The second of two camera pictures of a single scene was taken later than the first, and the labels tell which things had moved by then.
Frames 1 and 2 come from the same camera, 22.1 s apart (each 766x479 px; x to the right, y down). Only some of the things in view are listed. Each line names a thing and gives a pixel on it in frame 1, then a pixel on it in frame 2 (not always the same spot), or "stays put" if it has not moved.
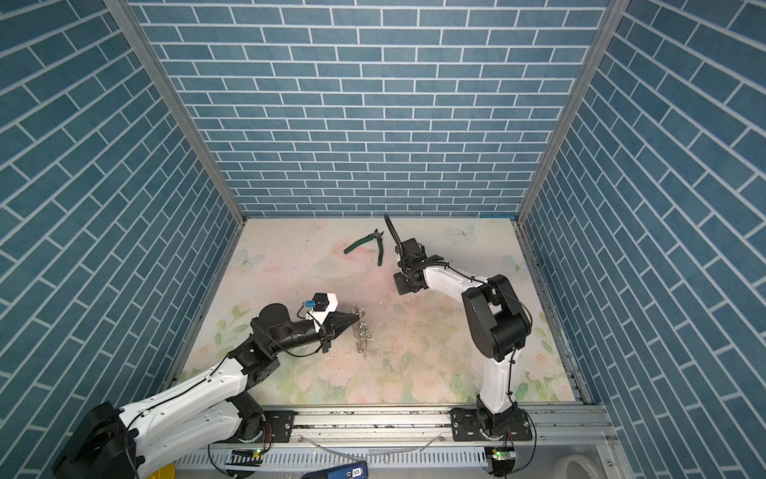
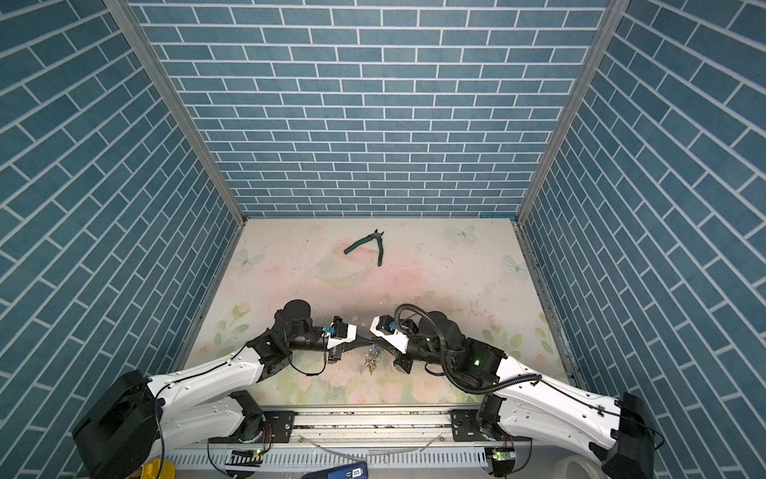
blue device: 354,470 stays put
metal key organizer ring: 361,331 -> 372,358
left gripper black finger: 341,321 -> 358,342
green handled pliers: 376,235 stays put
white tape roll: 561,467 stays put
